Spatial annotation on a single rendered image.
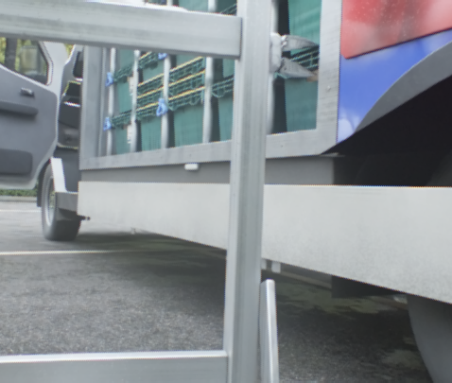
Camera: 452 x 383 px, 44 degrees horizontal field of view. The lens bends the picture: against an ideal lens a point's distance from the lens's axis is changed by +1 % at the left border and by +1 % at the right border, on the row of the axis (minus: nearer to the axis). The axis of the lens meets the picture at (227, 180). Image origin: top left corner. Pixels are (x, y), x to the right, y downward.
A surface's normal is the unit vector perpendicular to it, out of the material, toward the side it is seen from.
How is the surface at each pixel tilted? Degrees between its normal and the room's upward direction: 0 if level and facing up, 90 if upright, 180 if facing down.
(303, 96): 94
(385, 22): 90
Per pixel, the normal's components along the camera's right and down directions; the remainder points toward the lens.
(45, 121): 0.84, -0.02
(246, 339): 0.20, -0.01
